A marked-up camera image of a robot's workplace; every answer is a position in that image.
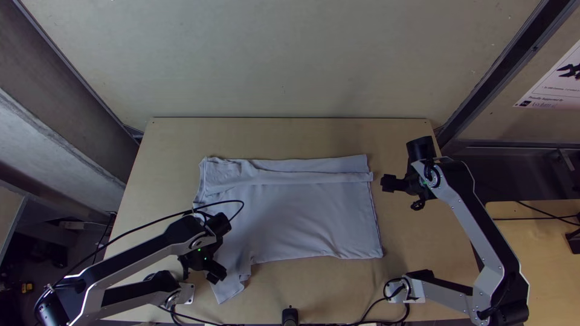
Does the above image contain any light grey t-shirt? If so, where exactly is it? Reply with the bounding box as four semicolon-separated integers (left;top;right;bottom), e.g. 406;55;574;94
192;153;385;305

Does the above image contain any pale wooden desk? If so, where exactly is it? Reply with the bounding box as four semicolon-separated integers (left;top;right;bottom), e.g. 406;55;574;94
485;199;580;326

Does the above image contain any black cable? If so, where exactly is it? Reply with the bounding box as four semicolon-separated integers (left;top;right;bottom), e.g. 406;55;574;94
156;304;254;326
491;216;568;222
54;199;245;290
516;200;580;227
353;276;411;326

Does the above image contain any white printed wall poster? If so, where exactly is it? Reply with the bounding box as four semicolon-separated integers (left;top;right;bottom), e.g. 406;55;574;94
513;38;580;111

